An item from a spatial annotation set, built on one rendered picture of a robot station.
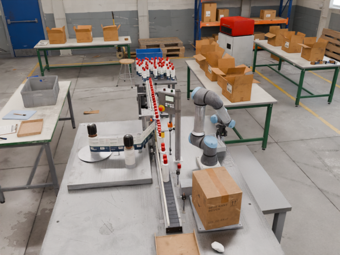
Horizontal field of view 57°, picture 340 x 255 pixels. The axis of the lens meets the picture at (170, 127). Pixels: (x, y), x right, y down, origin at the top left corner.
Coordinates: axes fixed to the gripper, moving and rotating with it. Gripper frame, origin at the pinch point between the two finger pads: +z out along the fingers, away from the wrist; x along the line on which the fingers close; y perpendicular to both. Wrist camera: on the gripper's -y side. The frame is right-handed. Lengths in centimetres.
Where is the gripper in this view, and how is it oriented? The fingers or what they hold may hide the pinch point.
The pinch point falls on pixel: (219, 140)
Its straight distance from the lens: 312.7
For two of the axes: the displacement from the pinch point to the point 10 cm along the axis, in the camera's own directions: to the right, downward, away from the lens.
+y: 2.8, 4.4, -8.5
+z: 0.1, 8.9, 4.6
